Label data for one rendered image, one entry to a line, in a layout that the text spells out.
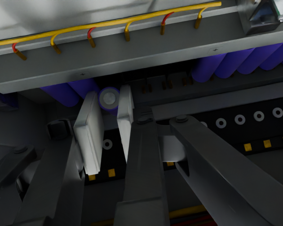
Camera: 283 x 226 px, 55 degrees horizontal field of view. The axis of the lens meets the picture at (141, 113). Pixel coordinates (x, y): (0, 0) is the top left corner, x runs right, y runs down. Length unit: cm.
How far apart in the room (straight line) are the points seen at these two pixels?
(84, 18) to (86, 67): 3
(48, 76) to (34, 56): 1
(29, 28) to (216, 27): 11
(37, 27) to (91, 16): 3
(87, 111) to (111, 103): 4
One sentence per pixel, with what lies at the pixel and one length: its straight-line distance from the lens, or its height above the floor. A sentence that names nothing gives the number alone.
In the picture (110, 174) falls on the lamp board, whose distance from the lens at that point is 29.
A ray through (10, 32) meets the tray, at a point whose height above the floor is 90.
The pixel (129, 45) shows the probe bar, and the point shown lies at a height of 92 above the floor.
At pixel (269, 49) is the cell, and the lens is 22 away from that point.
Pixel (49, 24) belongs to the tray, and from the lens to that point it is 17.
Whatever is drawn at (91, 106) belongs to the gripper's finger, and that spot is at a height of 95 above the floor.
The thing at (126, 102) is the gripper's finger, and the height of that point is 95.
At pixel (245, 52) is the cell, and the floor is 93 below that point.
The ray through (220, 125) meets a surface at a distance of 30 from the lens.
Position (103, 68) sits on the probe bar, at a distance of 17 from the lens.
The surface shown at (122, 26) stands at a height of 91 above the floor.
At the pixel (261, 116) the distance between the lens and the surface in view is 32.
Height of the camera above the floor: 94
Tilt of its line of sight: 8 degrees up
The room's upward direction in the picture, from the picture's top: 170 degrees clockwise
